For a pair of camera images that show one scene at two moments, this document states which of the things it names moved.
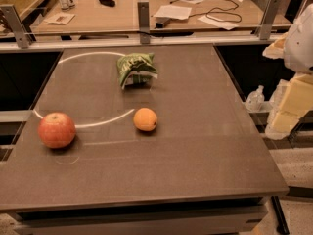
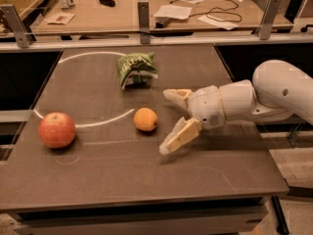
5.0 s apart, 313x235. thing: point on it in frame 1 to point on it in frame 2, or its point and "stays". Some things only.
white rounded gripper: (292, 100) to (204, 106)
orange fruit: (145, 118) stays
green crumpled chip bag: (136, 69) stays
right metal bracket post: (267, 17) stays
